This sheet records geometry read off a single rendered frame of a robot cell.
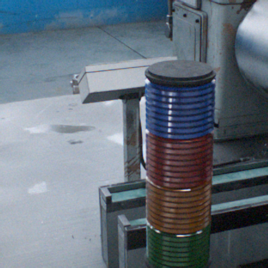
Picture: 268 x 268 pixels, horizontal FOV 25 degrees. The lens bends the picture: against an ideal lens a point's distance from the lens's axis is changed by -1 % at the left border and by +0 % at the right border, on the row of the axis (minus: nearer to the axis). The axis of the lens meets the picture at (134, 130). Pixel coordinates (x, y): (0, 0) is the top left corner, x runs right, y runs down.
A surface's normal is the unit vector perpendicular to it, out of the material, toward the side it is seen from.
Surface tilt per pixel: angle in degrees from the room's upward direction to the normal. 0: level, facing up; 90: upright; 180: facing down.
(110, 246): 90
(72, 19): 90
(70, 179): 0
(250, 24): 62
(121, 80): 57
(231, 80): 90
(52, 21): 90
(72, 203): 0
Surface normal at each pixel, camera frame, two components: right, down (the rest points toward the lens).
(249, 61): -0.94, 0.22
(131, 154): 0.32, 0.34
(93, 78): 0.26, -0.21
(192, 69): -0.02, -0.93
